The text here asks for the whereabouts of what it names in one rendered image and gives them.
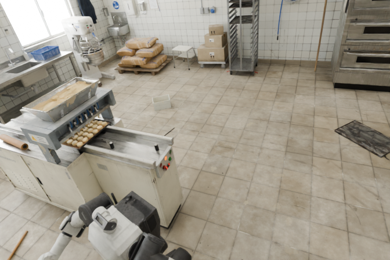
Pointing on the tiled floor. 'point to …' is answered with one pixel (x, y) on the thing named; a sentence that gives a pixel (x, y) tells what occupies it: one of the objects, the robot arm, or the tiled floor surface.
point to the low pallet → (144, 68)
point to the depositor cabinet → (51, 172)
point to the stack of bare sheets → (366, 137)
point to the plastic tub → (161, 102)
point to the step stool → (184, 53)
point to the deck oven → (364, 32)
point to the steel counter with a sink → (28, 78)
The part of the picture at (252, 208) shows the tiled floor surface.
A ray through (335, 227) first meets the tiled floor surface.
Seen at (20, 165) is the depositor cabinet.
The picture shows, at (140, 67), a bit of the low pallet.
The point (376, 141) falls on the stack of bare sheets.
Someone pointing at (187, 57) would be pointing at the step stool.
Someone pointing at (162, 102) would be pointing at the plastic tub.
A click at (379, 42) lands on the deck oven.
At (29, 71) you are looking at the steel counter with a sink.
